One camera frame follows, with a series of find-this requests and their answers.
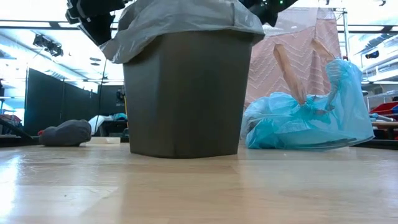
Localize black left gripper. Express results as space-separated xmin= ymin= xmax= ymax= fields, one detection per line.
xmin=67 ymin=0 xmax=125 ymax=47

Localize grey plastic trash bag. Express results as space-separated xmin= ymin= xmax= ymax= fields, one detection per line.
xmin=99 ymin=0 xmax=266 ymax=65

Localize dark grey fabric lump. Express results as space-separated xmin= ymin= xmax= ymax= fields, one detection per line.
xmin=37 ymin=119 xmax=93 ymax=147

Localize grey plastic trash bin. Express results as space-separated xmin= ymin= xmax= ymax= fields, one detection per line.
xmin=123 ymin=29 xmax=253 ymax=159

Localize blue plastic trash bag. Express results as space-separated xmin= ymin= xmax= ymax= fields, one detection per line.
xmin=239 ymin=39 xmax=376 ymax=152

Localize black ceiling light fixture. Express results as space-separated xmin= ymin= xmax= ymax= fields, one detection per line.
xmin=32 ymin=33 xmax=65 ymax=58

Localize pink zigzag blanket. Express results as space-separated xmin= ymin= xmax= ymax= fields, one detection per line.
xmin=244 ymin=6 xmax=343 ymax=108

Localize black partition panels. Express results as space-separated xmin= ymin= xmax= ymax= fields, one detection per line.
xmin=24 ymin=67 xmax=127 ymax=136

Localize small black ceiling fixture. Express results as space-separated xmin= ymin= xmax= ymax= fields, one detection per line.
xmin=364 ymin=49 xmax=381 ymax=60

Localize red background item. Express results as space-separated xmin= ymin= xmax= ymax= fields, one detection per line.
xmin=369 ymin=101 xmax=398 ymax=116

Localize metal wire rack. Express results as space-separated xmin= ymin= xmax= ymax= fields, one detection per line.
xmin=334 ymin=7 xmax=351 ymax=62

